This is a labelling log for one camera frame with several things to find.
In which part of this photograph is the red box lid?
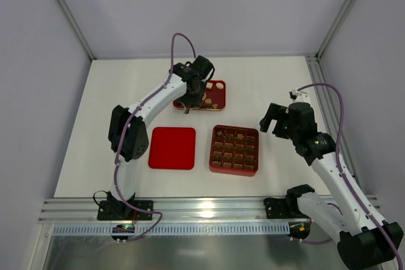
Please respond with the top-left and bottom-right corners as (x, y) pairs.
(148, 126), (196, 170)

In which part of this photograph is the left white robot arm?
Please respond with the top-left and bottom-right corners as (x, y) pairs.
(99, 56), (215, 220)

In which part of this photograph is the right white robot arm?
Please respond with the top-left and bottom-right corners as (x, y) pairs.
(259, 102), (404, 269)

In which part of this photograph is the red chocolate tray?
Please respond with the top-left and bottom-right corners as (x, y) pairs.
(191, 80), (227, 111)

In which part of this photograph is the red compartment chocolate box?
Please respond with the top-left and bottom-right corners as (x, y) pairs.
(209, 125), (259, 177)

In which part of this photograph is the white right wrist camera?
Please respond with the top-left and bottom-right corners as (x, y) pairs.
(289, 89), (311, 104)

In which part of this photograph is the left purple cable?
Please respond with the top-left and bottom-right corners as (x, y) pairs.
(112, 32), (197, 242)

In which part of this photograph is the purple cable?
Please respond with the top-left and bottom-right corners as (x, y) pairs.
(112, 32), (197, 242)
(294, 83), (405, 270)

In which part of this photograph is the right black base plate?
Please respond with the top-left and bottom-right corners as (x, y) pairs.
(263, 197), (288, 219)

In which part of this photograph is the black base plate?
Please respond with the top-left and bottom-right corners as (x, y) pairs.
(263, 197), (288, 219)
(97, 200), (153, 221)

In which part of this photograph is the slotted cable duct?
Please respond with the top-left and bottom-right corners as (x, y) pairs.
(52, 221), (290, 236)

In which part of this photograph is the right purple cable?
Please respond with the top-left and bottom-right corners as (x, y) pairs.
(294, 83), (405, 270)

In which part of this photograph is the right aluminium frame post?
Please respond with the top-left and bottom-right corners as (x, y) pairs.
(316, 0), (357, 61)

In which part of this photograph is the aluminium frame post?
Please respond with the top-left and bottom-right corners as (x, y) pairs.
(55, 0), (96, 61)
(316, 0), (357, 61)

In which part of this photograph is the left aluminium frame post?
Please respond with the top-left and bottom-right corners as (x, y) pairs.
(55, 0), (96, 61)

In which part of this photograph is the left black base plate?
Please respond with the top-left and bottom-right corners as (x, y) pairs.
(97, 200), (153, 221)

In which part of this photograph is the aluminium mounting rail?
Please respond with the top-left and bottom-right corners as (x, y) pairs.
(39, 196), (380, 222)

